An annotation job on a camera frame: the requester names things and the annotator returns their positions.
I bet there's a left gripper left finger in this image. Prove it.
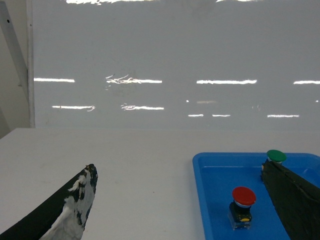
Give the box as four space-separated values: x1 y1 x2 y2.
0 164 98 240

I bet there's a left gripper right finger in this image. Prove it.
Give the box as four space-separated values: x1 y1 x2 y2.
261 160 320 240

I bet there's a red mushroom push button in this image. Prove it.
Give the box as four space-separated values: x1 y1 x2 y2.
228 186 257 230

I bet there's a green mushroom push button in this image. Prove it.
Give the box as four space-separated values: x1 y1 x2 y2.
260 149 287 173

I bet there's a blue plastic tray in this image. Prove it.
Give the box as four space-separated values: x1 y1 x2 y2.
193 152 320 240

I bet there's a white wall bracket strip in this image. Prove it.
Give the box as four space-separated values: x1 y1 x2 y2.
0 0 32 131

